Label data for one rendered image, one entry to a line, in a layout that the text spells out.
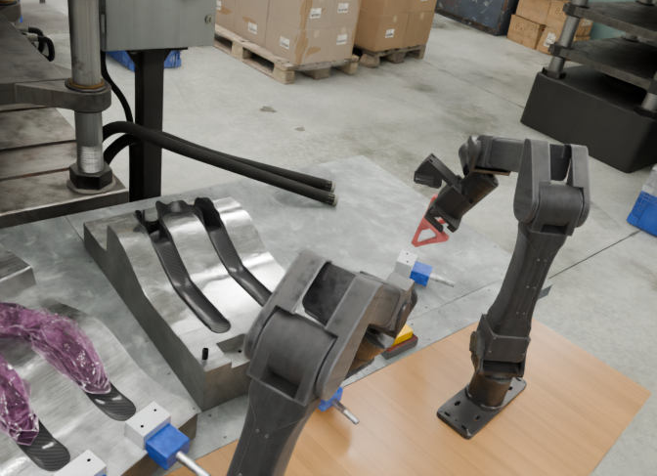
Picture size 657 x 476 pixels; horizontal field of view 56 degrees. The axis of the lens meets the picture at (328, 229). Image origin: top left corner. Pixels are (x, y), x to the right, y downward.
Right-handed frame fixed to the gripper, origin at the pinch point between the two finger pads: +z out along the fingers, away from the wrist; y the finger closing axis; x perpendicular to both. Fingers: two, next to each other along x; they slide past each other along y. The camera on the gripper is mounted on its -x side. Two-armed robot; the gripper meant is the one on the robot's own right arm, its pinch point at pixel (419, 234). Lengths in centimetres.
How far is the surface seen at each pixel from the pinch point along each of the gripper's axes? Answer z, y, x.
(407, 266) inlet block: 6.5, 2.4, 3.0
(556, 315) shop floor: 52, -129, 94
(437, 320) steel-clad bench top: 6.3, 10.1, 13.8
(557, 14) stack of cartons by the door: 26, -627, 42
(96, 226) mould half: 35, 27, -50
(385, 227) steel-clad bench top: 15.3, -18.7, -3.2
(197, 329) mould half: 16, 46, -21
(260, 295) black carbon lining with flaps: 14.1, 31.6, -16.8
